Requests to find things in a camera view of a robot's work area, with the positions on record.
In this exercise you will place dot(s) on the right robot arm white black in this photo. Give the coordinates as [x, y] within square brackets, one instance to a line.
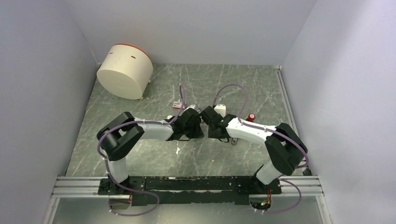
[284, 147]

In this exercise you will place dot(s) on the red white staple box sleeve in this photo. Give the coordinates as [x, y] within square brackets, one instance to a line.
[177, 105]

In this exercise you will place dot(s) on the cream cylindrical drum orange rim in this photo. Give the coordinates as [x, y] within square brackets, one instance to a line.
[126, 71]

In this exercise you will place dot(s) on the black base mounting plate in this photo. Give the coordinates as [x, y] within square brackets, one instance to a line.
[185, 190]

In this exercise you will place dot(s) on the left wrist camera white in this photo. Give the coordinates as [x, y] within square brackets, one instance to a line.
[194, 107]

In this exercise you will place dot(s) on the beige brown small stapler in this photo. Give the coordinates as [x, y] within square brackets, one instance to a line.
[234, 141]

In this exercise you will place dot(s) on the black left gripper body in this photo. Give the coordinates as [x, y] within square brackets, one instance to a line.
[193, 131]

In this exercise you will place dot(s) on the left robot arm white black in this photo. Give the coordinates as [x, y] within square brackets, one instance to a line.
[118, 138]

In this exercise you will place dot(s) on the aluminium rail frame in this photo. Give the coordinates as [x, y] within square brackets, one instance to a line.
[205, 144]

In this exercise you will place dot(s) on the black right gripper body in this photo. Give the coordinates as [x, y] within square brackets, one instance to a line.
[212, 134]

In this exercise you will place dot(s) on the red black stamp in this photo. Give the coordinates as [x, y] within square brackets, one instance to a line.
[251, 117]

